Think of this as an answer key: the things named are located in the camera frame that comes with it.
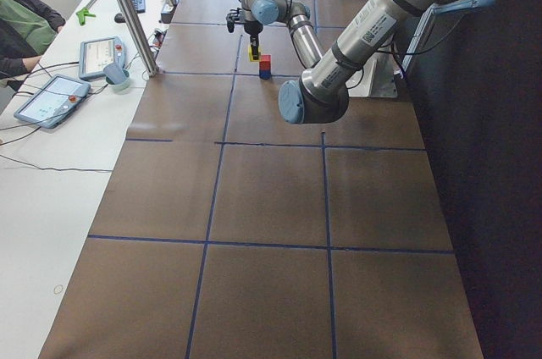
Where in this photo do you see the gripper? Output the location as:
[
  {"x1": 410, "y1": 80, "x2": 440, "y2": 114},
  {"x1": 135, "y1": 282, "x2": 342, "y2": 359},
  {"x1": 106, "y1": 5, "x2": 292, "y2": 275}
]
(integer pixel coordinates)
[{"x1": 244, "y1": 21, "x2": 262, "y2": 61}]

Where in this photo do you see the yellow block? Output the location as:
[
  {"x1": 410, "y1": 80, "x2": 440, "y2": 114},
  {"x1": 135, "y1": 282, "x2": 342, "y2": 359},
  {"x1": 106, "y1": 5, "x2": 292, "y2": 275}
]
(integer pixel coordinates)
[{"x1": 247, "y1": 45, "x2": 261, "y2": 62}]

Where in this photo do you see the red block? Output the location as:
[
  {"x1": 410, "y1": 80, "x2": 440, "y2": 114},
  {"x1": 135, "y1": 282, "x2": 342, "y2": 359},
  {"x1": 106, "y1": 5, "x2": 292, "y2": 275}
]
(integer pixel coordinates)
[{"x1": 259, "y1": 54, "x2": 271, "y2": 72}]

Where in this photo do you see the blue block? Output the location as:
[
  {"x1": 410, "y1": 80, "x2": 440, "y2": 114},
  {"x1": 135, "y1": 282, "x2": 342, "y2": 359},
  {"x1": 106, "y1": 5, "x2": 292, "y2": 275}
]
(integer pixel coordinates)
[{"x1": 259, "y1": 70, "x2": 272, "y2": 80}]

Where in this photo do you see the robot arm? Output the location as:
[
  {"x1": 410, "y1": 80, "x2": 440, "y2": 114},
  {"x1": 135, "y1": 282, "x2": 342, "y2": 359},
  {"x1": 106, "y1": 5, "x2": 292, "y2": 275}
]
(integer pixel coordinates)
[{"x1": 226, "y1": 0, "x2": 494, "y2": 124}]

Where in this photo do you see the black computer mouse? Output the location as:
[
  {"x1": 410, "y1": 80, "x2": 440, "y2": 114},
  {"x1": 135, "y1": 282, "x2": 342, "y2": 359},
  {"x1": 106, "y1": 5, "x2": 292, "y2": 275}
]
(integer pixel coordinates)
[{"x1": 114, "y1": 13, "x2": 125, "y2": 24}]

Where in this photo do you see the light green bowl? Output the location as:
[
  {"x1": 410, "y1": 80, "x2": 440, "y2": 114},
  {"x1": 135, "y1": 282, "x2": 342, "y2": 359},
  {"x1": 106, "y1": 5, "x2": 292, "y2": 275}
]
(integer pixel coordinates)
[{"x1": 105, "y1": 69, "x2": 130, "y2": 92}]

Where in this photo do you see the blue cup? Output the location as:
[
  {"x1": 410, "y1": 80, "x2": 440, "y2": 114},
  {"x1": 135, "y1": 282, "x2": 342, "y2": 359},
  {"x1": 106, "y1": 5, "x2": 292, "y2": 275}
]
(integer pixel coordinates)
[{"x1": 103, "y1": 63, "x2": 127, "y2": 85}]

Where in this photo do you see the far teach pendant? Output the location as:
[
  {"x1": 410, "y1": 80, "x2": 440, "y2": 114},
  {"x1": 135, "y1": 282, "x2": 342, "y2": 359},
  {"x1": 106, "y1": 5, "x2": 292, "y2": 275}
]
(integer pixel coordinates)
[{"x1": 79, "y1": 36, "x2": 126, "y2": 80}]

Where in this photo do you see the teach pendant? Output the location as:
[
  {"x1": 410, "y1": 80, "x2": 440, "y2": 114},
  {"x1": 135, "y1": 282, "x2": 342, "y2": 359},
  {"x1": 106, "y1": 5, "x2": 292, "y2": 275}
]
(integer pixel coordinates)
[
  {"x1": 14, "y1": 75, "x2": 91, "y2": 129},
  {"x1": 79, "y1": 36, "x2": 126, "y2": 80}
]

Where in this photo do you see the green clamp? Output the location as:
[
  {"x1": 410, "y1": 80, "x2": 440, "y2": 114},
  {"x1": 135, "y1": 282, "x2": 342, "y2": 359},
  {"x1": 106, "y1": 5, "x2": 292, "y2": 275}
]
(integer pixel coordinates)
[{"x1": 76, "y1": 7, "x2": 95, "y2": 25}]

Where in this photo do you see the white side table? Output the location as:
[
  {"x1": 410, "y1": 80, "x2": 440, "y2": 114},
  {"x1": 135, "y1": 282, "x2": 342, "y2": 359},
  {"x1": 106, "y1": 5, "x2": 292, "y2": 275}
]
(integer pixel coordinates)
[{"x1": 1, "y1": 0, "x2": 148, "y2": 358}]

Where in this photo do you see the near teach pendant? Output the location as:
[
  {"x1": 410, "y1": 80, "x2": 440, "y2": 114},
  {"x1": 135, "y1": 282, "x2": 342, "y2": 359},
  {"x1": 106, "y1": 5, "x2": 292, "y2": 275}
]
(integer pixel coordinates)
[{"x1": 14, "y1": 75, "x2": 91, "y2": 129}]

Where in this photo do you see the seated person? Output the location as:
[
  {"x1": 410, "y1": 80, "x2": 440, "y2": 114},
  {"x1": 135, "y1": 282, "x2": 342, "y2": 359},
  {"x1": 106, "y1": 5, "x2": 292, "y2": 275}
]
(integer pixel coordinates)
[{"x1": 1, "y1": 0, "x2": 66, "y2": 79}]

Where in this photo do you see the rubber band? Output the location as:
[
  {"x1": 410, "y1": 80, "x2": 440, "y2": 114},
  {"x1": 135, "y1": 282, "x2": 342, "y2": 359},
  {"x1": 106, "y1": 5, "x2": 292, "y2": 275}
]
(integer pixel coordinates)
[{"x1": 53, "y1": 284, "x2": 64, "y2": 295}]

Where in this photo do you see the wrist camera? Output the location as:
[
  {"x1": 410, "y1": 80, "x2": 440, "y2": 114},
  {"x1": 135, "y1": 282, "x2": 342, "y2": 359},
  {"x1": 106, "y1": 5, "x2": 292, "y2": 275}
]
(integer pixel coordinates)
[{"x1": 225, "y1": 8, "x2": 245, "y2": 33}]

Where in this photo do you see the aluminium frame post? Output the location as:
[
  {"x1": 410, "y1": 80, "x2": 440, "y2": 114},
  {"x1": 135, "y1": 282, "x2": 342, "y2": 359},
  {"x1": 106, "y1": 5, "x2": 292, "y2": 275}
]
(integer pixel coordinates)
[{"x1": 117, "y1": 0, "x2": 159, "y2": 77}]

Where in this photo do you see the white pole base bracket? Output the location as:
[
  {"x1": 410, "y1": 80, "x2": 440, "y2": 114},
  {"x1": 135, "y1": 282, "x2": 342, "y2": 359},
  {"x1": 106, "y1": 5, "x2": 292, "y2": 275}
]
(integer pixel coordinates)
[{"x1": 346, "y1": 53, "x2": 398, "y2": 98}]

